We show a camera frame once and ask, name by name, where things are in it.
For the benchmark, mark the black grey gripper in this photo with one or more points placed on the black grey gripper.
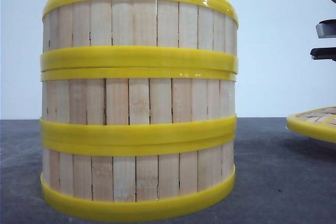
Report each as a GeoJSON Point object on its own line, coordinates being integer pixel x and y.
{"type": "Point", "coordinates": [325, 29]}

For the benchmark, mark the woven bamboo steamer lid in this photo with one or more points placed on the woven bamboo steamer lid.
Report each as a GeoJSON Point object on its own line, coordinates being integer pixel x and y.
{"type": "Point", "coordinates": [317, 123]}

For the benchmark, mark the bamboo steamer basket yellow rims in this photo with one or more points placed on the bamboo steamer basket yellow rims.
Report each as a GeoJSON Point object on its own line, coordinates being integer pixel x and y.
{"type": "Point", "coordinates": [86, 112]}

